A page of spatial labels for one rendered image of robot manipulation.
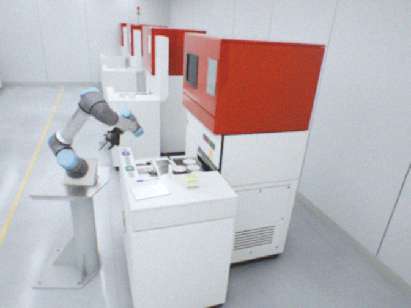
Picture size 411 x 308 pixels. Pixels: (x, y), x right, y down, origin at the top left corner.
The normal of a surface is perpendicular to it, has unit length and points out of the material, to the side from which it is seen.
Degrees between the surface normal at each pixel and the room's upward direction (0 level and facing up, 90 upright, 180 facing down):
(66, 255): 90
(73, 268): 0
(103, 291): 0
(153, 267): 90
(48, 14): 90
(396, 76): 90
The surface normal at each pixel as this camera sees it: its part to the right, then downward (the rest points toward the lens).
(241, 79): 0.33, 0.40
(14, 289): 0.07, -0.91
